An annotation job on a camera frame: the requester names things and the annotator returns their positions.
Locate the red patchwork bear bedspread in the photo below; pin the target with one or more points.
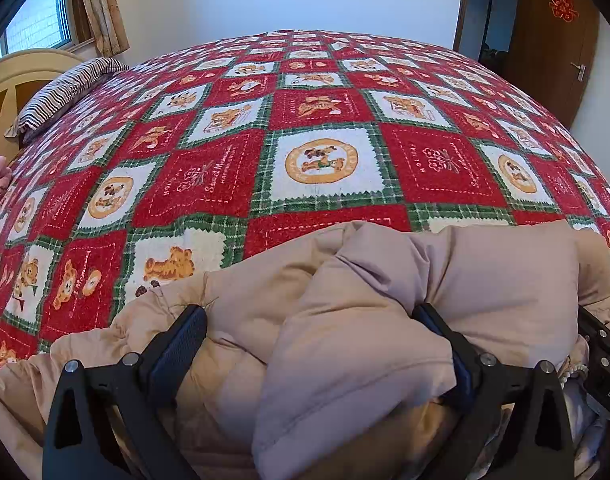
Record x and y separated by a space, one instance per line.
197 159

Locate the brown wooden door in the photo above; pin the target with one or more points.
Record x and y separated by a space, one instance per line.
541 50

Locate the striped pillow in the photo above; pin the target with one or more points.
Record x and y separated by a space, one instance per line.
52 101

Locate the silver door handle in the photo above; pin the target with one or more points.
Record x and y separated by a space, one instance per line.
581 70

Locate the beige patterned right curtain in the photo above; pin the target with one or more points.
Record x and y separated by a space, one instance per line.
107 27

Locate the window with blue frame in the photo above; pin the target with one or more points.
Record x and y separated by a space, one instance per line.
38 24

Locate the light pink quilted puffer jacket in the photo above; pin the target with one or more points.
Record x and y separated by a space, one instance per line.
313 366

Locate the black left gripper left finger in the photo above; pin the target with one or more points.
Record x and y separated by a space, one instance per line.
79 438

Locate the cream and wood headboard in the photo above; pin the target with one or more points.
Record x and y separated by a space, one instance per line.
22 74

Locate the red double happiness decoration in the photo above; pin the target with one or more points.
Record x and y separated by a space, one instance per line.
564 10

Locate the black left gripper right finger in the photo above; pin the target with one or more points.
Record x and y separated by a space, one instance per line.
536 443

